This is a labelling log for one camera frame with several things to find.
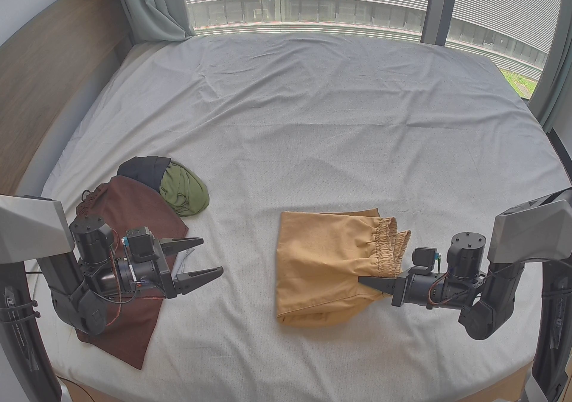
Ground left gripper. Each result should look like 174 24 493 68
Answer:
115 237 224 301

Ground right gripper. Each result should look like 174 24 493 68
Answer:
391 271 441 307

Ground tan shorts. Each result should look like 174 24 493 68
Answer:
274 208 412 327

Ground bed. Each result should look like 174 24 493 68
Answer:
0 0 568 402

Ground brown shorts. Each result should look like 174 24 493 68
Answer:
75 174 189 370

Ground green garment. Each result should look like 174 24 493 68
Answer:
158 160 210 216

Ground black garment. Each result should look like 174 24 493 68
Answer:
117 156 172 193

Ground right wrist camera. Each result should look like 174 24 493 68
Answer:
411 247 439 275

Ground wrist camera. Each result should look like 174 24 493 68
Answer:
411 247 439 275
123 227 155 260

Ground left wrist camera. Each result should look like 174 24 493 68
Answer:
123 227 155 260

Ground black cable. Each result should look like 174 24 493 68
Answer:
55 374 92 398

